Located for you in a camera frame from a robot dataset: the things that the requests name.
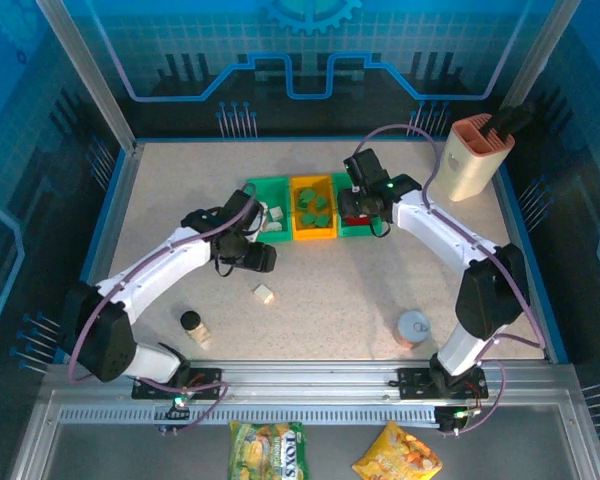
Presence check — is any green plastic bin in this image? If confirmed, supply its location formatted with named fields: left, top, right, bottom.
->
left=332, top=172, right=381, bottom=239
left=244, top=175, right=293, bottom=245

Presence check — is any yellow plastic bin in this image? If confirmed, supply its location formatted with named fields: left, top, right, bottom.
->
left=289, top=173, right=339, bottom=242

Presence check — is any spice jar with black lid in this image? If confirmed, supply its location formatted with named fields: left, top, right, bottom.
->
left=179, top=309, right=214, bottom=351

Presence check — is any beige knife block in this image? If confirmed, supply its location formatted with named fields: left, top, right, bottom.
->
left=434, top=113, right=516, bottom=202

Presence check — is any tin can with pull tab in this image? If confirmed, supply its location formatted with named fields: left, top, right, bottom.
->
left=397, top=309, right=432, bottom=351

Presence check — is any small controller board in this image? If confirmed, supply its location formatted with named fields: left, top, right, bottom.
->
left=152, top=394, right=191, bottom=434
left=437, top=407, right=481, bottom=434

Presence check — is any green snack bag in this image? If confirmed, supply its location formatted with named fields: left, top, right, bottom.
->
left=228, top=420, right=312, bottom=480

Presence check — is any orange snack bag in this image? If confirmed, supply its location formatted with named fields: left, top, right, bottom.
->
left=352, top=419, right=444, bottom=480

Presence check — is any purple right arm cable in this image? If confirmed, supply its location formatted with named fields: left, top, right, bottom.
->
left=354, top=123, right=546, bottom=437

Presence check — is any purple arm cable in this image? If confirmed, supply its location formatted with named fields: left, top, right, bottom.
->
left=68, top=183, right=231, bottom=436
left=354, top=123, right=546, bottom=437

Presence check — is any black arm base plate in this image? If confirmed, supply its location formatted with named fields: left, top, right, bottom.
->
left=397, top=367, right=490, bottom=401
left=132, top=366, right=231, bottom=401

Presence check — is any aluminium mounting rail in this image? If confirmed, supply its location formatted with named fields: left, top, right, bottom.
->
left=44, top=358, right=579, bottom=407

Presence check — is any black knife handle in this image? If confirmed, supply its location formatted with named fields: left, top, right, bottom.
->
left=499, top=97, right=537, bottom=136
left=479, top=107, right=519, bottom=139

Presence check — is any blue table border frame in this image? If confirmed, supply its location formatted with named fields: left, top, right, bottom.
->
left=54, top=134, right=570, bottom=365

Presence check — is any grey slotted cable duct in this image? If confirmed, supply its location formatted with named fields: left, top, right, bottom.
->
left=59, top=405, right=441, bottom=426

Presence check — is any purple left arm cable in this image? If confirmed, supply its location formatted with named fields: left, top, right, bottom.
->
left=68, top=183, right=231, bottom=436

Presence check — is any aluminium frame post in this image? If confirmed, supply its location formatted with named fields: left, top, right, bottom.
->
left=33, top=0, right=144, bottom=154
left=498, top=0, right=584, bottom=114

